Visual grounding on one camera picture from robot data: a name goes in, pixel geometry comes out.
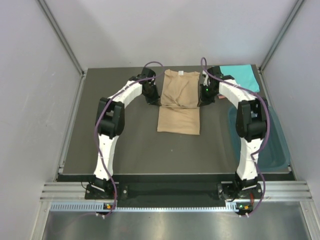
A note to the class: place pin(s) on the aluminium corner post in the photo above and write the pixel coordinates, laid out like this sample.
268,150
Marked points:
298,4
60,35

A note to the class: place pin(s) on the grey slotted cable duct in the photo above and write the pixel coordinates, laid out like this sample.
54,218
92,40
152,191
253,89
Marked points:
103,207

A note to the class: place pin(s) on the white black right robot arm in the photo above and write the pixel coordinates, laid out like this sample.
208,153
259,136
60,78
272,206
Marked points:
252,125

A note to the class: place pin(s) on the beige t shirt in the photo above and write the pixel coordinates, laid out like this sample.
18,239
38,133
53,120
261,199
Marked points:
179,112

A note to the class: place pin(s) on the folded turquoise t shirt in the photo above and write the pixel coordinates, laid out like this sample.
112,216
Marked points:
243,75

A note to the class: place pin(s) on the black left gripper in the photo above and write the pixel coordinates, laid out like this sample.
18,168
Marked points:
153,100

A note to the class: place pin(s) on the aluminium front frame rail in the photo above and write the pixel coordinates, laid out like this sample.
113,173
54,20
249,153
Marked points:
276,191

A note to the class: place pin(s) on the teal plastic bin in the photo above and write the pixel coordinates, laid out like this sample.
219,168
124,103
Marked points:
275,157

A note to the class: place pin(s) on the left aluminium corner post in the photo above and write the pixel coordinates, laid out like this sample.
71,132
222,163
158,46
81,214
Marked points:
60,35

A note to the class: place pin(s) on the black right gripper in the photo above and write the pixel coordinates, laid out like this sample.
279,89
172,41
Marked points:
203,100

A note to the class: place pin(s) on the right aluminium corner post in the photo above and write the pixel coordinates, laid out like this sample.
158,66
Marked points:
298,4

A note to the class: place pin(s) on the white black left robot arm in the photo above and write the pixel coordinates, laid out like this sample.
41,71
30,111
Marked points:
110,123

